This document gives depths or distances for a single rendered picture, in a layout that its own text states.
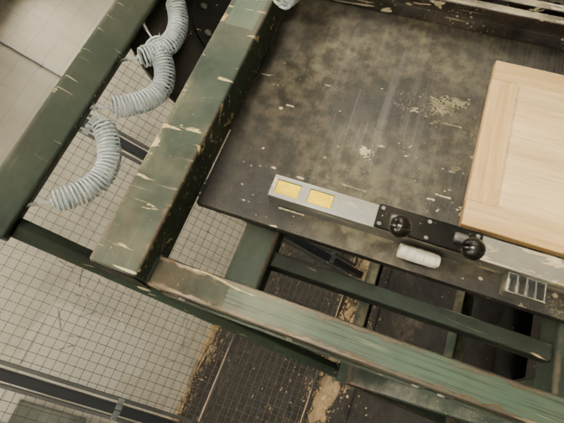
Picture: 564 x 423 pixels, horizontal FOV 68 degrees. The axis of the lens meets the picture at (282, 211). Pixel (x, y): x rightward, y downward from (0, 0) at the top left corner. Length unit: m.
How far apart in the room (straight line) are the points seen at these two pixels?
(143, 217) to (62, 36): 5.20
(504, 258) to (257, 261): 0.48
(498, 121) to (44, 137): 1.12
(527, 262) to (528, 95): 0.41
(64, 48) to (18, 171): 4.69
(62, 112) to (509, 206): 1.12
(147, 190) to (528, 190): 0.76
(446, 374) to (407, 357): 0.07
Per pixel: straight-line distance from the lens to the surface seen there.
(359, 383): 1.81
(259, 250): 0.89
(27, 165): 1.26
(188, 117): 0.91
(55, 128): 1.29
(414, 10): 1.21
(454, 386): 0.80
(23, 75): 5.73
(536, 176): 1.01
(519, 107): 1.10
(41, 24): 6.00
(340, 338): 0.76
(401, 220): 0.72
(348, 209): 0.84
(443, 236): 0.85
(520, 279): 0.91
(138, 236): 0.81
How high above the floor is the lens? 1.96
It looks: 22 degrees down
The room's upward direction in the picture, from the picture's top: 60 degrees counter-clockwise
